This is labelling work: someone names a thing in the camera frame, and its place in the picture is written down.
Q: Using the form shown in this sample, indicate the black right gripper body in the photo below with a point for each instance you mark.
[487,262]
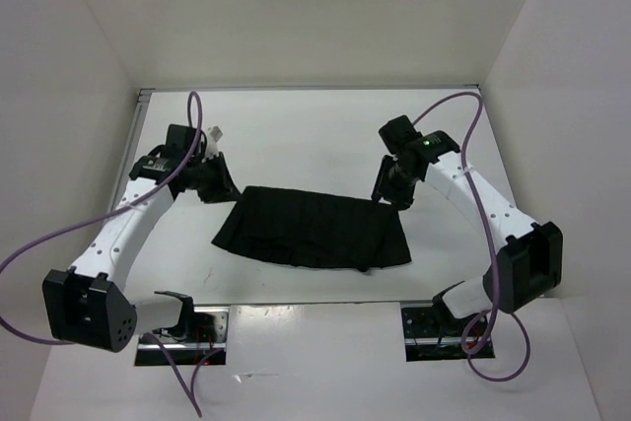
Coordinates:
[404,188]

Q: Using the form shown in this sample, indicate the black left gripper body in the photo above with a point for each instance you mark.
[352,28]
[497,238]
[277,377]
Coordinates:
[195,179]

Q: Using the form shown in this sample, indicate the black pleated skirt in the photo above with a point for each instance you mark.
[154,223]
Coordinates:
[314,230]

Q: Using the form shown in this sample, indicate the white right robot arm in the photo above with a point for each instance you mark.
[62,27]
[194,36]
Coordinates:
[527,255]

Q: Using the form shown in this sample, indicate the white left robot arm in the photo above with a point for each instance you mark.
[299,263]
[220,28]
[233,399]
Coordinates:
[85,304]

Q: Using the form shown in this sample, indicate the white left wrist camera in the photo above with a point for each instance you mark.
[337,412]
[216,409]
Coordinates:
[212,136]

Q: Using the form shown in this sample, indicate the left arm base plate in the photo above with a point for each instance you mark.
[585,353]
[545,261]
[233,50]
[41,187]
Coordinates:
[202,342]

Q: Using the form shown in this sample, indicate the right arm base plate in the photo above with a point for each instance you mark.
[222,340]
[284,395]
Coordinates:
[428,336]

